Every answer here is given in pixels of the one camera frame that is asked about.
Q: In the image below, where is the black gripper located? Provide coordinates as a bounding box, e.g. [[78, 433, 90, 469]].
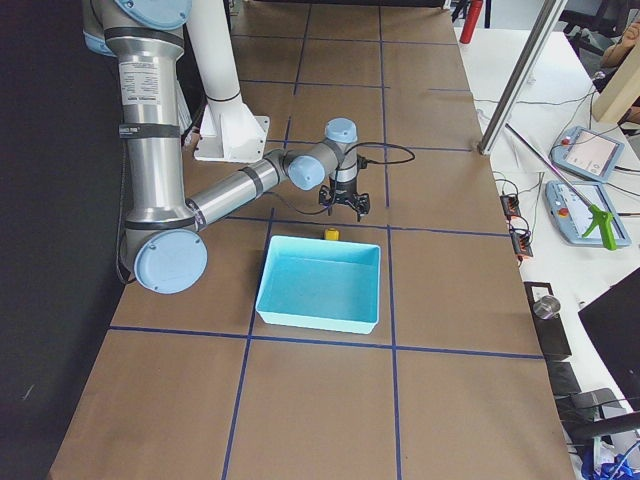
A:
[[319, 182, 370, 222]]

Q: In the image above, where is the yellow beetle toy car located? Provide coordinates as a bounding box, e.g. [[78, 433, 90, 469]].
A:
[[324, 228, 340, 241]]

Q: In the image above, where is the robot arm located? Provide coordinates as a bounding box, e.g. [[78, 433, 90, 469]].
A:
[[83, 1, 370, 294]]

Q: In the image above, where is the teal plastic bin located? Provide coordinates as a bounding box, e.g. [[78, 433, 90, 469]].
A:
[[256, 235, 381, 334]]

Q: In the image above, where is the brown paper table cover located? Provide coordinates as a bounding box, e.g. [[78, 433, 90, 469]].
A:
[[50, 2, 574, 479]]

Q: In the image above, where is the near teach pendant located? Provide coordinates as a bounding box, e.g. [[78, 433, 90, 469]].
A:
[[545, 180, 631, 248]]

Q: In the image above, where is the teach pendant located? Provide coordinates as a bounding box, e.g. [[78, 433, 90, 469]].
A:
[[545, 180, 631, 248], [550, 126, 624, 183]]

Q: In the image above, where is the red cylinder bottle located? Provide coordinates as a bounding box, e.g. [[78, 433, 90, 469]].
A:
[[459, 0, 484, 44]]

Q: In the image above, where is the far teach pendant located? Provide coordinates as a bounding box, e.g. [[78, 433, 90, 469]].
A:
[[550, 126, 624, 183]]

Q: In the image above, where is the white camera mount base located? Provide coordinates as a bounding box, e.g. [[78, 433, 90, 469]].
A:
[[194, 100, 270, 163]]

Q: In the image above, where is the white camera pole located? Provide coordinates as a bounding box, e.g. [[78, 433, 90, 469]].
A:
[[187, 0, 242, 103]]

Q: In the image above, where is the green handled reacher grabber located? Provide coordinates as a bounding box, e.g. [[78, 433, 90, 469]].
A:
[[505, 123, 618, 251]]

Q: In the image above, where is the aluminium frame post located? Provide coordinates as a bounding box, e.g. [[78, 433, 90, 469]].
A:
[[478, 0, 567, 155]]

